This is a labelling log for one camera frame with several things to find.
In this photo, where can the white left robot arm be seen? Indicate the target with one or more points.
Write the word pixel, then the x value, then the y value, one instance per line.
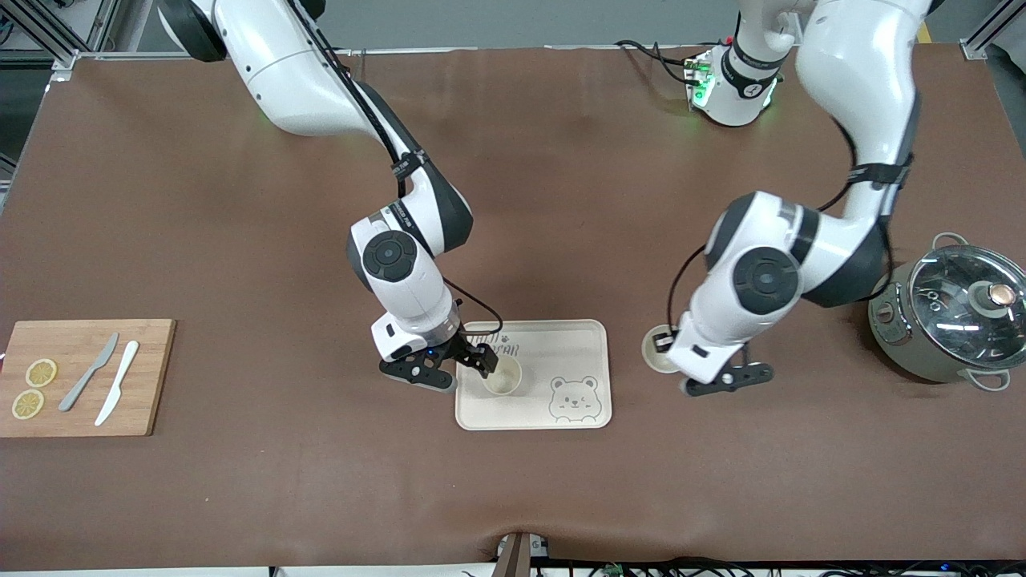
pixel 761 280

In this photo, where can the white plastic knife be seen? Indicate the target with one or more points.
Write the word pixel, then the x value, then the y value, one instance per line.
pixel 118 385

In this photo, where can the glass pot lid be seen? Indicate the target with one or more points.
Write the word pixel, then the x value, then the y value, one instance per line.
pixel 954 292

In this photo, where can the aluminium frame profile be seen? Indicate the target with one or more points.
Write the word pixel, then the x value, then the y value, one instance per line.
pixel 48 36

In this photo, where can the grey plastic knife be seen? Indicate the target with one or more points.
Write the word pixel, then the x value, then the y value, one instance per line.
pixel 84 378

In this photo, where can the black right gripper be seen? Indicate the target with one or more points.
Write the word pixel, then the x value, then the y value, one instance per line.
pixel 464 349

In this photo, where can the white IKEA cup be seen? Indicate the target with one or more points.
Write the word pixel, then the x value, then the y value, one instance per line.
pixel 653 361
pixel 503 378

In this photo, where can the cream bear print tray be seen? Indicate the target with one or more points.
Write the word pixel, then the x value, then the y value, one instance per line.
pixel 561 353

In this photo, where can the brown table mat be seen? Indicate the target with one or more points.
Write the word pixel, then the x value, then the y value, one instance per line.
pixel 561 200

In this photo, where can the bamboo cutting board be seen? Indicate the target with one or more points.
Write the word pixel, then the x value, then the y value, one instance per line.
pixel 152 385

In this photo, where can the lemon slice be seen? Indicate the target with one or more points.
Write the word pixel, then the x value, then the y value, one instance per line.
pixel 41 373
pixel 28 404

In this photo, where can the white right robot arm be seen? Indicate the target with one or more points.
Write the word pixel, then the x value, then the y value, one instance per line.
pixel 401 280

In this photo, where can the grey-green electric cooking pot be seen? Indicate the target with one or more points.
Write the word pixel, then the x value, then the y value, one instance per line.
pixel 894 336

